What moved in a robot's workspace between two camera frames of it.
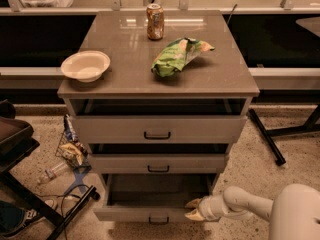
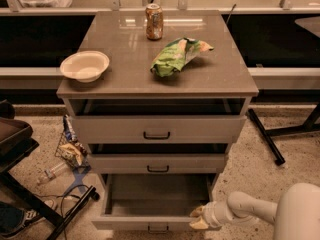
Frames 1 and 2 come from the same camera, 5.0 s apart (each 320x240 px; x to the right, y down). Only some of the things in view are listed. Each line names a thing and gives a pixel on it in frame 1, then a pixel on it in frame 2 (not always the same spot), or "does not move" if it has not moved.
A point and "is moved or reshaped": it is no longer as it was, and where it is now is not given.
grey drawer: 153,198 is moved or reshaped
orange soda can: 155,21 does not move
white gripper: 205,207 → 209,214
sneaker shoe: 14,218 does not move
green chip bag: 176,56 does not move
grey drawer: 157,163 does not move
